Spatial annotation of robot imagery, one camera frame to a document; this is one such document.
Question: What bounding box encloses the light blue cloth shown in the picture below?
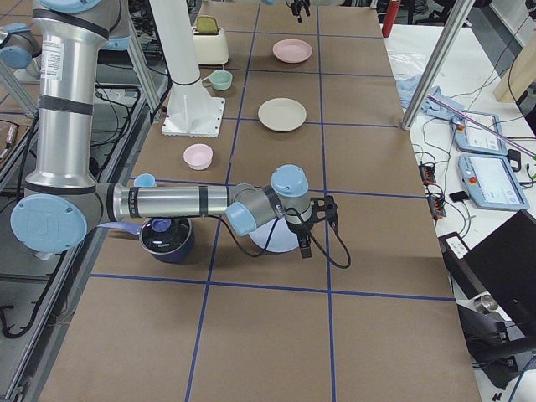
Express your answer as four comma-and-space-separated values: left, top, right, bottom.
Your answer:
395, 74, 466, 123

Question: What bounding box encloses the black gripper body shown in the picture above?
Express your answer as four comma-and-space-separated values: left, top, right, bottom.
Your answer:
286, 209, 315, 240
286, 0, 310, 10

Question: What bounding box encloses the white remote box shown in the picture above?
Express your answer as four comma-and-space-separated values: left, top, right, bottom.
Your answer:
445, 235, 468, 260

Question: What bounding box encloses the small blue cup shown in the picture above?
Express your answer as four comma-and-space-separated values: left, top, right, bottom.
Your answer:
133, 173, 157, 188

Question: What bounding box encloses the aluminium frame post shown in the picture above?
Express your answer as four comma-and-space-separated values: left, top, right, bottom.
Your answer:
400, 0, 475, 131

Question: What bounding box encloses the pink bowl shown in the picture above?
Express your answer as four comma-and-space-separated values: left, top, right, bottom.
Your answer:
183, 143, 214, 170

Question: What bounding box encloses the dark blue pot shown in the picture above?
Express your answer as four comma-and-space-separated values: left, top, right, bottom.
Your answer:
100, 217, 195, 264

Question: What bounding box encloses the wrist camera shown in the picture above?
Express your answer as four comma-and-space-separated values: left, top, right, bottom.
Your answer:
309, 195, 338, 229

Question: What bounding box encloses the green cup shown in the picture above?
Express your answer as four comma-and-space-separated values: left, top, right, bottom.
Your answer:
203, 70, 233, 91

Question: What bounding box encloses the black laptop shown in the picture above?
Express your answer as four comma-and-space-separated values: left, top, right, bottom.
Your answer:
439, 209, 535, 336

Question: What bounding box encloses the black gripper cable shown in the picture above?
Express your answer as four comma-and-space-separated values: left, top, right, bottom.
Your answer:
216, 209, 352, 269

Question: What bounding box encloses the light blue plate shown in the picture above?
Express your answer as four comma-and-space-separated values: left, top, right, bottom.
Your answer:
249, 219, 299, 253

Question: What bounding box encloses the teach pendant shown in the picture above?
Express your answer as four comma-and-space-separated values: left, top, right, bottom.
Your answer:
458, 153, 530, 211
451, 111, 508, 156

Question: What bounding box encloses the pink plate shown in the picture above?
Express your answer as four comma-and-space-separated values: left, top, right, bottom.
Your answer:
272, 39, 313, 64

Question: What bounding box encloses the beige plate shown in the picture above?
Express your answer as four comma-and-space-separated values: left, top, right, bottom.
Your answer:
258, 98, 307, 132

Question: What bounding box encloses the red bottle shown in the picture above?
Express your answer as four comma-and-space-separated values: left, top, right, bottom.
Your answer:
382, 0, 401, 38

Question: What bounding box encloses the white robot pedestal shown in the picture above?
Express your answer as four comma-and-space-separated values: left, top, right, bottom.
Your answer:
150, 0, 225, 137

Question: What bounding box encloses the lower teach pendant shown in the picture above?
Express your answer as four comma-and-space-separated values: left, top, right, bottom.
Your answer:
458, 153, 530, 211

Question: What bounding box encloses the upper teach pendant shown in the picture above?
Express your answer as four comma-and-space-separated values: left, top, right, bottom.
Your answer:
451, 111, 508, 156

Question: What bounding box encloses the cream toaster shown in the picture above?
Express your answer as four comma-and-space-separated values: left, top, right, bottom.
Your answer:
192, 15, 229, 65

